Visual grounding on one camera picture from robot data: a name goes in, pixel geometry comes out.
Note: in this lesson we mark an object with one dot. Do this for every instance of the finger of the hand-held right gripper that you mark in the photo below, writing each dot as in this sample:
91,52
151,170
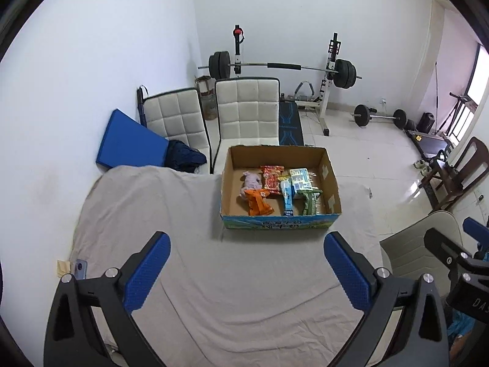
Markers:
439,242
475,231

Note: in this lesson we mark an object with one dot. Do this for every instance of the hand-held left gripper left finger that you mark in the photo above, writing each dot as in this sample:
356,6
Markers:
149,271

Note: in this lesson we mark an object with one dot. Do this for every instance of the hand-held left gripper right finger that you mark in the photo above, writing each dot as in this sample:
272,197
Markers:
345,271

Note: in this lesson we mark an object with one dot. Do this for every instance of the green snack packet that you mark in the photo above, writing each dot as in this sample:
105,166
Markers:
308,202

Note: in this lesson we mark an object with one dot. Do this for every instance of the long light blue snack packet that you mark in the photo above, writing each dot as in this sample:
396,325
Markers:
287,198

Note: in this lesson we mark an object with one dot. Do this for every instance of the white and blue tissue pack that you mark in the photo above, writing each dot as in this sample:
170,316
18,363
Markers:
303,179

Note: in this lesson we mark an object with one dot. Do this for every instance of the orange snack packet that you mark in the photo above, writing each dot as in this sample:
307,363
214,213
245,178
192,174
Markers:
258,202

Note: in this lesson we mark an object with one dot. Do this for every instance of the red snack packet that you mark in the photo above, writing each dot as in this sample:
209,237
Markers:
272,177

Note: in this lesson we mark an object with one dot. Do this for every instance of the cardboard box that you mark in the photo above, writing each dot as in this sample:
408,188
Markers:
233,183

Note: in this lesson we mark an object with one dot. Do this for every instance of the pale pink socks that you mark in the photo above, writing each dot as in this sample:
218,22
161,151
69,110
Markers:
250,181

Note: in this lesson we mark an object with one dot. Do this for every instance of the beige plastic chair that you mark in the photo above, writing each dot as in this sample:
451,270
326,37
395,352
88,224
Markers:
408,248

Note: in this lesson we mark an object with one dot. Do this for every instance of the grey table cloth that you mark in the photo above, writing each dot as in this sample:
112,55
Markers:
160,214

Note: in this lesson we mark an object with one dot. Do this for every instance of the dark wooden chair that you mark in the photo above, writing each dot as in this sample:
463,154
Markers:
466,172

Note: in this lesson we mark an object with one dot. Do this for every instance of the blue smartphone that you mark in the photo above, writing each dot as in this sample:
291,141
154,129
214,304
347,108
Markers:
81,268

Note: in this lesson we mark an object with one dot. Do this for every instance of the pair of pale shoes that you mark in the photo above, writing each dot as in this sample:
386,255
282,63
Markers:
422,165

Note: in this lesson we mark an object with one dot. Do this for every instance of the yellow paper scrap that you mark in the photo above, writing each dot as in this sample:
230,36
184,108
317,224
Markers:
63,267

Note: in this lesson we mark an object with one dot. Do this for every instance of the black treadmill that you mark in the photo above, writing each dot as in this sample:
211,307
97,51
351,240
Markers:
429,145

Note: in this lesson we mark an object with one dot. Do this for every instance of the black speaker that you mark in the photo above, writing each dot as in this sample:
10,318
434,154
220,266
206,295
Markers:
426,122

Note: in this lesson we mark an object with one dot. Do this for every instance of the dark blue jacket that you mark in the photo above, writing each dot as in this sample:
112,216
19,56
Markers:
185,156

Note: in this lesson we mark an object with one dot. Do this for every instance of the blue foam mat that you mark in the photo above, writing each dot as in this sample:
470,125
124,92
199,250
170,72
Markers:
130,139

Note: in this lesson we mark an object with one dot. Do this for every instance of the short barbell with black plates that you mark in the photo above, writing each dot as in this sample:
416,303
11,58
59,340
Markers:
361,114

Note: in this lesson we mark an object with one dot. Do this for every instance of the white quilted chair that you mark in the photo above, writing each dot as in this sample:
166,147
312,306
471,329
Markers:
246,109
175,116

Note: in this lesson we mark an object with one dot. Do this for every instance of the black weight bench pad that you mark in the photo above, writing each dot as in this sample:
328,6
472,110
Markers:
290,122

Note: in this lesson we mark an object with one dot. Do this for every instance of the grey gas cylinder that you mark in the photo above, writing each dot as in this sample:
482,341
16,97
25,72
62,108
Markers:
208,101

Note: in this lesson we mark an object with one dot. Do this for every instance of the white bench press rack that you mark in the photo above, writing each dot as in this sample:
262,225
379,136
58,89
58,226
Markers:
324,88

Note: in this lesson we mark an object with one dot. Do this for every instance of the long barbell with black plates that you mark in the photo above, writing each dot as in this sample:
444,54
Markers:
344,74

